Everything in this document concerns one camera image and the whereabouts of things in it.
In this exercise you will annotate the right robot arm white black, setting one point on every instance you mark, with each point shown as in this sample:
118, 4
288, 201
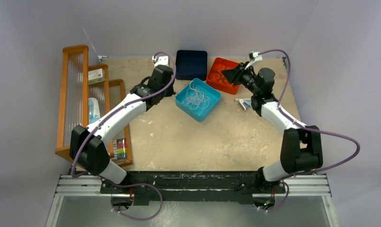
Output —
301, 148

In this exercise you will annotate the orange square bin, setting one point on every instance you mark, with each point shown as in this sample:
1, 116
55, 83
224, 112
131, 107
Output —
215, 78

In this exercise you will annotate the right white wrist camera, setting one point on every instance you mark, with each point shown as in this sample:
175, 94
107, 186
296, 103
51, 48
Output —
254, 57

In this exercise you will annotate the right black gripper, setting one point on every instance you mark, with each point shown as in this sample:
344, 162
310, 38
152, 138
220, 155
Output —
240, 72

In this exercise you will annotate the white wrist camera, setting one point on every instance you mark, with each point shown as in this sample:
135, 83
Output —
161, 60
254, 57

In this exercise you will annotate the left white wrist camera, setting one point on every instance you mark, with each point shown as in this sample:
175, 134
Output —
161, 60

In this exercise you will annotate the rainbow coloured marker pack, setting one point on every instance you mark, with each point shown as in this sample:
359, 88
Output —
119, 148

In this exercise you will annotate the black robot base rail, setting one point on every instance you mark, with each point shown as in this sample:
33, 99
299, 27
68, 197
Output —
243, 187

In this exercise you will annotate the white blue small clip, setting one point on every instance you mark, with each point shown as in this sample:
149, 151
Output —
244, 104

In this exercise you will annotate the aluminium frame rail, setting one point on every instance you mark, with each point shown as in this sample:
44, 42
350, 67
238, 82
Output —
316, 185

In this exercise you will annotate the blue packaged item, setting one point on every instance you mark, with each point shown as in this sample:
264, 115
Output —
94, 112

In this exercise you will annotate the wooden tiered shelf rack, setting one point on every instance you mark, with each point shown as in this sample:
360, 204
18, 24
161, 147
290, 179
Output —
75, 91

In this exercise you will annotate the light blue square bin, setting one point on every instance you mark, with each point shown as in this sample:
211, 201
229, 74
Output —
198, 99

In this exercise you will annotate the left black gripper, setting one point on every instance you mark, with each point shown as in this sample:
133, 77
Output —
171, 91

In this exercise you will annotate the dark navy square bin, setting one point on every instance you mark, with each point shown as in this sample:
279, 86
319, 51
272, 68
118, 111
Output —
191, 64

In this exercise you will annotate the white orange-tipped marker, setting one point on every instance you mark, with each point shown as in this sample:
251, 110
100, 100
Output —
244, 99

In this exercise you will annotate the white red small box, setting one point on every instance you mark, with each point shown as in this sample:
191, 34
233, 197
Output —
96, 76

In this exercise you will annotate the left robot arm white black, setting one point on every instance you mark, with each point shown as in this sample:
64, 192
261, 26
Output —
88, 144

